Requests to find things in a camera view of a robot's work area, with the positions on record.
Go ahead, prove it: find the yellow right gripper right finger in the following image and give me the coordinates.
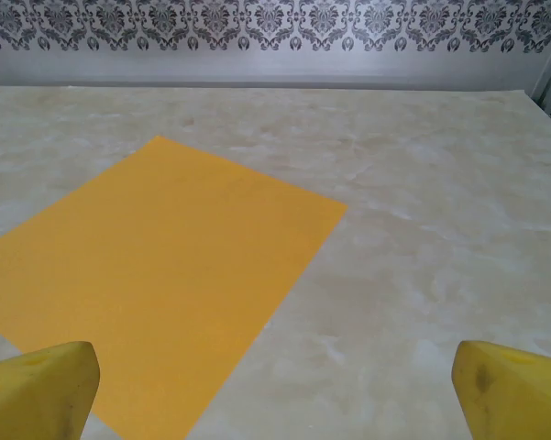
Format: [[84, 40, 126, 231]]
[[452, 339, 551, 440]]

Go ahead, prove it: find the orange square paper sheet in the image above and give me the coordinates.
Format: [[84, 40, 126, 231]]
[[0, 135, 348, 440]]

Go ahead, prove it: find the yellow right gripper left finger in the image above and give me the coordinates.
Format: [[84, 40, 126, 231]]
[[0, 340, 101, 440]]

